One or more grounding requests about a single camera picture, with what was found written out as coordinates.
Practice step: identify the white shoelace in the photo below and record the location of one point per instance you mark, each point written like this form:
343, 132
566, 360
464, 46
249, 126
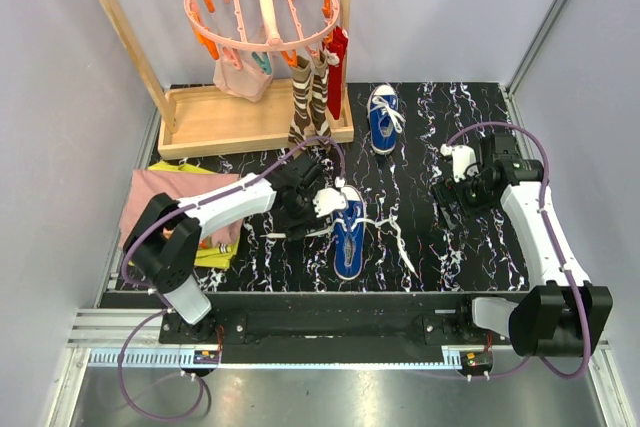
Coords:
395, 232

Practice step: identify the pink mesh laundry bag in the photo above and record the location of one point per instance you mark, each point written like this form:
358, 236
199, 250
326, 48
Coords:
250, 82

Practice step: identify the blue canvas sneaker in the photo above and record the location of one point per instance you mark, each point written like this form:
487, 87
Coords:
348, 229
385, 120

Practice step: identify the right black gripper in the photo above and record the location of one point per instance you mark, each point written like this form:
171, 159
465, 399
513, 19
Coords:
447, 192

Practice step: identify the yellow folded garment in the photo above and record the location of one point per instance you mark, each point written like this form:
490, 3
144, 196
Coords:
218, 250

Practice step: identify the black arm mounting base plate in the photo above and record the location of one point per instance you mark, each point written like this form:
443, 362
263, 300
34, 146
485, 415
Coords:
241, 318

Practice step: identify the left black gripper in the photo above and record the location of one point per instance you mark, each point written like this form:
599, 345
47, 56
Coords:
296, 228

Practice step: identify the red hanging sock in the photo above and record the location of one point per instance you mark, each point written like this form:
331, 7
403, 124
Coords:
336, 48

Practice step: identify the brown striped sock right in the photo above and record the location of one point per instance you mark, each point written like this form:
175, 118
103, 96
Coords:
319, 95

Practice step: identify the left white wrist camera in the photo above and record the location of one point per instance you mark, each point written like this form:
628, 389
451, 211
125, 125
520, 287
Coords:
329, 200

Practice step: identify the wooden drying rack frame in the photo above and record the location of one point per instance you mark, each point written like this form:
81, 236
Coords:
203, 120

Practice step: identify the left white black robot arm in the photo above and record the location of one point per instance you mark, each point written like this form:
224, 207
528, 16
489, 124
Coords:
163, 243

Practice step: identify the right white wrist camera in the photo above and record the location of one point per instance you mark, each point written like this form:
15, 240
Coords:
463, 161

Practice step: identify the pink folded t-shirt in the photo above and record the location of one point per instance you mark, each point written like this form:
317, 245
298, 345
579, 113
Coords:
177, 181

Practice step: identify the pink round clip hanger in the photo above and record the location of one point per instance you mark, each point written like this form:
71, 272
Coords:
201, 15

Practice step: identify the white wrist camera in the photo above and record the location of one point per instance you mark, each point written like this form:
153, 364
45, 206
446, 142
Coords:
463, 161
329, 200

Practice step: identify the brown striped sock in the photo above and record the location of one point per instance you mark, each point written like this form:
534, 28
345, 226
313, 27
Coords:
319, 95
301, 87

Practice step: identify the brown striped sock left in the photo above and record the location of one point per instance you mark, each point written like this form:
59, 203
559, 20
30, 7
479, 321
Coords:
301, 87

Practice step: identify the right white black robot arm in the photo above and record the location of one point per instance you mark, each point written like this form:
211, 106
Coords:
564, 313

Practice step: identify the aluminium rail frame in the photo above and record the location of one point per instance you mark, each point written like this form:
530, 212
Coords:
117, 373

